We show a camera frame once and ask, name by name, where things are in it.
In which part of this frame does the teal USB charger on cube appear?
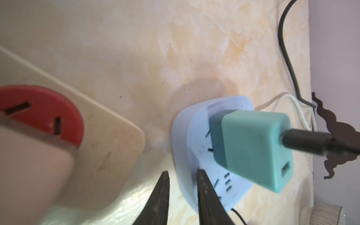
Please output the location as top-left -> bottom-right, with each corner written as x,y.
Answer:
209,110 -> 293,193

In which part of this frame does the beige power strip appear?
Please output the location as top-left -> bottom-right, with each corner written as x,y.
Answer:
1,48 -> 145,210

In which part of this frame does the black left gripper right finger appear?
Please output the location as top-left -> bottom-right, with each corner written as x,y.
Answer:
196,169 -> 234,225

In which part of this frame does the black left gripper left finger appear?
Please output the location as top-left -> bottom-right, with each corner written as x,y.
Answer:
133,171 -> 170,225

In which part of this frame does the blue square power cube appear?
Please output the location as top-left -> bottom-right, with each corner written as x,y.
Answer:
171,96 -> 254,212

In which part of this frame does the white power cube cable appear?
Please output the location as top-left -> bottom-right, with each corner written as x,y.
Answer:
254,91 -> 318,132

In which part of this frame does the thick black power cable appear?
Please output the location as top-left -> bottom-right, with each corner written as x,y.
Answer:
277,0 -> 317,109

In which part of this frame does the pink USB charger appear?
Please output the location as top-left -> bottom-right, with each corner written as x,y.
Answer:
1,112 -> 77,225

